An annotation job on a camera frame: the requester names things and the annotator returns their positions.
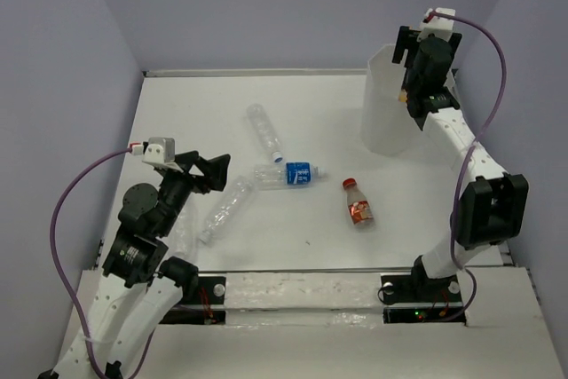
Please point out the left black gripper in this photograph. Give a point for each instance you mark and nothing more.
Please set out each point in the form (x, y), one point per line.
(216, 169)

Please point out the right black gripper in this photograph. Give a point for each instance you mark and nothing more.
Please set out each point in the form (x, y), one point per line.
(406, 39)

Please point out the red cap small bottle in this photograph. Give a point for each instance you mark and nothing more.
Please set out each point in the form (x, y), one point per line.
(358, 206)

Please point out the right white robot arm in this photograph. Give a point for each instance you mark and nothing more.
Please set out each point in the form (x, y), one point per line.
(489, 202)

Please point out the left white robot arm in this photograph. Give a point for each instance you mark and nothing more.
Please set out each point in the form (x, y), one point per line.
(139, 282)

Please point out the clear bottle near left arm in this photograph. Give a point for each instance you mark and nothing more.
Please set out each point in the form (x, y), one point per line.
(235, 198)

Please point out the white octagonal plastic bin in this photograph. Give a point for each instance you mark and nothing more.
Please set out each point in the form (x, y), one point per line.
(386, 126)

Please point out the clear bottle blue-white cap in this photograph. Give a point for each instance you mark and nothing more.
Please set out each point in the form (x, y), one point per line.
(265, 132)

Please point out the blue label water bottle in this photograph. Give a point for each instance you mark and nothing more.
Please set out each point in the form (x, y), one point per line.
(287, 175)

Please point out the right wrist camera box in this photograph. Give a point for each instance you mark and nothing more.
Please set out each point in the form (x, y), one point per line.
(437, 22)

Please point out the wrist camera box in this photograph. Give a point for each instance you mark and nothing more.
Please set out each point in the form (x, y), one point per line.
(159, 150)
(437, 22)

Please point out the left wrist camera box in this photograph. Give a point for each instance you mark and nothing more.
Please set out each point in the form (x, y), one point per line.
(159, 150)

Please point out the metal rail front edge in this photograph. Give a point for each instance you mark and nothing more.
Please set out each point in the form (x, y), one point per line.
(388, 270)

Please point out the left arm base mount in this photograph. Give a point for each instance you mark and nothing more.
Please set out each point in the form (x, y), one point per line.
(205, 306)

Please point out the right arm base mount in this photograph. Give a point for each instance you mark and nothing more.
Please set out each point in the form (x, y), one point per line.
(412, 303)

